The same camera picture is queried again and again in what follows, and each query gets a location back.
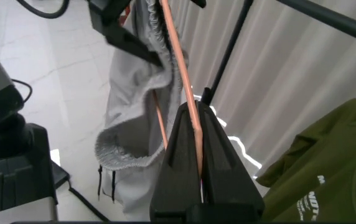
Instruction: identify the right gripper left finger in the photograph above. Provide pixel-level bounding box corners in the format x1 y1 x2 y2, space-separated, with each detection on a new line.
149 101 203 223

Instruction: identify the black cable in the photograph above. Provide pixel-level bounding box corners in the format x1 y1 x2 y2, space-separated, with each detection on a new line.
11 0 70 104
67 180 110 222

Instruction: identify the pale grey garment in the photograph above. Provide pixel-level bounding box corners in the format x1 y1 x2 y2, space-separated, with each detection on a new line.
94 0 189 222

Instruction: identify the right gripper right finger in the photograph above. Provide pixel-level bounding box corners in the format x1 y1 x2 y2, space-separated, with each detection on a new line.
198 101 265 223

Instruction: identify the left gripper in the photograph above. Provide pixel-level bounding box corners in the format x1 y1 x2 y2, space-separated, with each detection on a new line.
87 0 164 68

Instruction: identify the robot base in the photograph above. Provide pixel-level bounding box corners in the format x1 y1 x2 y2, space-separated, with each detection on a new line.
0 123 58 218

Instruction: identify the green long-sleeved shirt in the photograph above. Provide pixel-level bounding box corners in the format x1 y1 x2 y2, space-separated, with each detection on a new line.
255 98 356 222

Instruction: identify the black clothes rack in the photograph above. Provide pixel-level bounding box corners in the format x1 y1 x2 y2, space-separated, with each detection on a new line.
200 0 356 106

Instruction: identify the pink clothes hanger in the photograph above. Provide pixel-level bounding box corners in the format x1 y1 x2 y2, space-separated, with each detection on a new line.
151 0 204 180

